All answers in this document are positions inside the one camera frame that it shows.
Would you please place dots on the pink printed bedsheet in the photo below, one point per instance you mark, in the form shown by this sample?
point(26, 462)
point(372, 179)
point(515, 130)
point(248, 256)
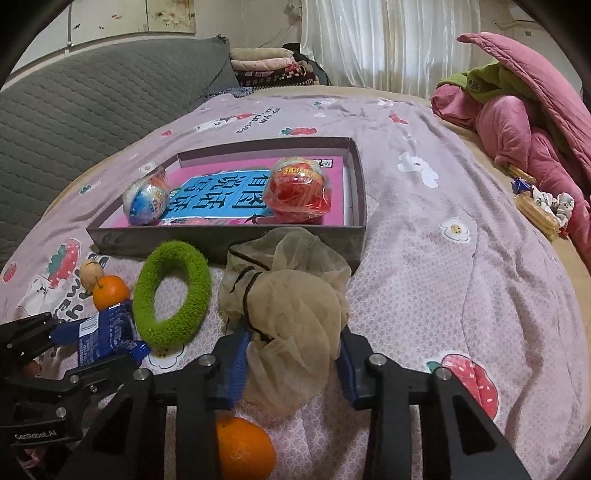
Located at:
point(452, 286)

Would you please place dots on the green garment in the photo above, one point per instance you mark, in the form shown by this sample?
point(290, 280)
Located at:
point(489, 83)

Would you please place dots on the biscuit packet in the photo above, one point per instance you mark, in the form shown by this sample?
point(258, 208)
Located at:
point(521, 172)
point(538, 214)

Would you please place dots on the small orange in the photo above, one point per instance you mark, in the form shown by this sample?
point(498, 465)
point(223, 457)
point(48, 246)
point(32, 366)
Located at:
point(111, 293)

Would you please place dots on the white curtain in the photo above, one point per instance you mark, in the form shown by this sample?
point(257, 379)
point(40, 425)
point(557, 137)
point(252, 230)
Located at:
point(397, 41)

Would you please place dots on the checkered folded blanket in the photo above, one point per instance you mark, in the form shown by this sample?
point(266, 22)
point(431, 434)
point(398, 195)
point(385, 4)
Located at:
point(277, 78)

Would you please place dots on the blue white toy egg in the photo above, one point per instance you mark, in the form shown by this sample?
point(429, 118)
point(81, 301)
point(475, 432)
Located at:
point(145, 198)

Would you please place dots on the beige mesh bag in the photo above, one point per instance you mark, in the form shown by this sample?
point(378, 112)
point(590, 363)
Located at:
point(286, 304)

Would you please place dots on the red toy egg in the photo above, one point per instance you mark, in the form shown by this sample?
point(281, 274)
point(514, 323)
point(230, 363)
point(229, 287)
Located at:
point(300, 189)

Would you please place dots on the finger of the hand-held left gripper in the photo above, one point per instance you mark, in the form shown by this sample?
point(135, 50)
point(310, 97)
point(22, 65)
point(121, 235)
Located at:
point(78, 378)
point(27, 330)

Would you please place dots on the floral wall poster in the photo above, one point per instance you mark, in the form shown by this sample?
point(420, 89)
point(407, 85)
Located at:
point(129, 16)

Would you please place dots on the large orange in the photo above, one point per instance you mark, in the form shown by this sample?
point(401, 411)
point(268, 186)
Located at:
point(244, 452)

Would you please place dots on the cream folded blanket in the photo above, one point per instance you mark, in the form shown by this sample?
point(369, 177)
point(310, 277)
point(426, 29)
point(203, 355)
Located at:
point(261, 54)

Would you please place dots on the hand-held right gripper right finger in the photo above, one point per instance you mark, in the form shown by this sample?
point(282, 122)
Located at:
point(348, 371)

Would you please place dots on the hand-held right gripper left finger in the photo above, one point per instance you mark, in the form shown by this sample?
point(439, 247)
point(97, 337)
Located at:
point(237, 364)

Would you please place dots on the grey quilted headboard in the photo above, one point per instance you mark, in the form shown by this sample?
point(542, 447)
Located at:
point(92, 115)

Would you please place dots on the small tan fruit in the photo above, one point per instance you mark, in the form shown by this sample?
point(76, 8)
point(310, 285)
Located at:
point(91, 273)

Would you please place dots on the white floral scrunchie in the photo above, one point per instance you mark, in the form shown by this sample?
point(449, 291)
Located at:
point(556, 205)

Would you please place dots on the grey cardboard box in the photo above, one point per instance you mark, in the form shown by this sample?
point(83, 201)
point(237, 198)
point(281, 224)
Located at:
point(138, 240)

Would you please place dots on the blue candy wrapper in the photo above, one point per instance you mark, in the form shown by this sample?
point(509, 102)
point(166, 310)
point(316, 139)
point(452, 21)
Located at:
point(521, 185)

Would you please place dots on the pink quilt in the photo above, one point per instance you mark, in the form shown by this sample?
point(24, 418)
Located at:
point(531, 129)

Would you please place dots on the pink book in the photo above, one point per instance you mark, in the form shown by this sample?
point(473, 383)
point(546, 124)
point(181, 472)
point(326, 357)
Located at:
point(231, 194)

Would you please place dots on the blue snack packet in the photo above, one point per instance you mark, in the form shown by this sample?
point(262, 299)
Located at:
point(111, 332)

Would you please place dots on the pink folded blanket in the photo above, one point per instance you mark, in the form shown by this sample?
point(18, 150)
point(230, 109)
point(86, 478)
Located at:
point(263, 64)

